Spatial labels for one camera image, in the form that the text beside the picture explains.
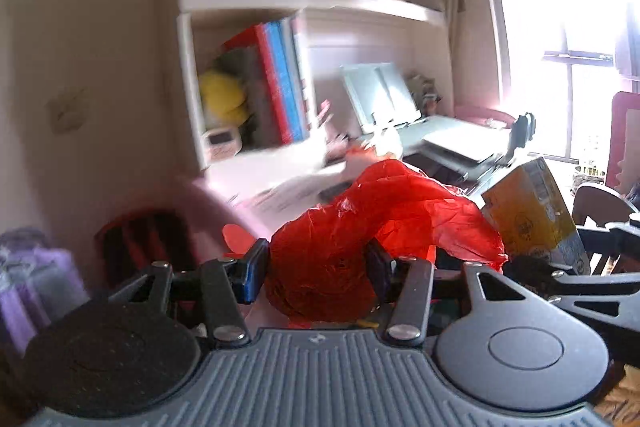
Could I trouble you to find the yellow cardboard box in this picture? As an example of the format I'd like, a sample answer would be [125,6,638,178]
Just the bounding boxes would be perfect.
[480,156,592,275]

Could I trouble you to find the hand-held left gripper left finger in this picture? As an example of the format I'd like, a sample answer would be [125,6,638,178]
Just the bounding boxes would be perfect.
[107,238,271,349]

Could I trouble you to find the window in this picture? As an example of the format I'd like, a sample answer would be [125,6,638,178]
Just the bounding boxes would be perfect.
[500,0,640,162]

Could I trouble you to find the red plastic bag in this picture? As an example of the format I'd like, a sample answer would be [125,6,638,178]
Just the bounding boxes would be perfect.
[222,159,508,325]

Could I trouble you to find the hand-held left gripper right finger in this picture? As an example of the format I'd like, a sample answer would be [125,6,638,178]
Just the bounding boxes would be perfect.
[365,239,506,345]

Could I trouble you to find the black desk object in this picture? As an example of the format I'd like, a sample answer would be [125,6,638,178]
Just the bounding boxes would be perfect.
[507,112,537,160]

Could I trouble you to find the white bookshelf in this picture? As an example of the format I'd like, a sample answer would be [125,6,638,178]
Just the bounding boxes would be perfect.
[172,0,453,172]

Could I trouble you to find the yellow plush toy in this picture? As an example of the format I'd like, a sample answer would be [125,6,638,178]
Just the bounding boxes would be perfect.
[199,69,251,128]

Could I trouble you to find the purple cloth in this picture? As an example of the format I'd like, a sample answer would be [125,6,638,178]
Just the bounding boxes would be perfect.
[0,227,88,353]

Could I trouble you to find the red and blue books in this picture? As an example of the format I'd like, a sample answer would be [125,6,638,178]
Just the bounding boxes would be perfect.
[224,24,296,146]

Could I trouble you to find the wooden chair back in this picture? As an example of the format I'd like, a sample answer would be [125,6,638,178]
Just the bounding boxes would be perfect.
[571,184,638,228]

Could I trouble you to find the blue book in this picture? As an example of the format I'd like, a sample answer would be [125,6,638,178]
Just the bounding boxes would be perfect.
[264,21,308,142]

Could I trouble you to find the red rimmed dark basket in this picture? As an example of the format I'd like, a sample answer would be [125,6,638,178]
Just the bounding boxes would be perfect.
[94,207,193,288]

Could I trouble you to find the loose white papers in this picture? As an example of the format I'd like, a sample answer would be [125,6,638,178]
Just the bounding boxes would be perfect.
[240,162,351,212]

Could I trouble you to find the pale green printer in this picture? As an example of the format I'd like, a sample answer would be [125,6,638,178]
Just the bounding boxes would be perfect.
[340,62,516,180]

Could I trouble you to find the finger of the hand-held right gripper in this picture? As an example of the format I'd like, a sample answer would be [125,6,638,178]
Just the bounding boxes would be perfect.
[575,214,640,258]
[505,257,640,358]

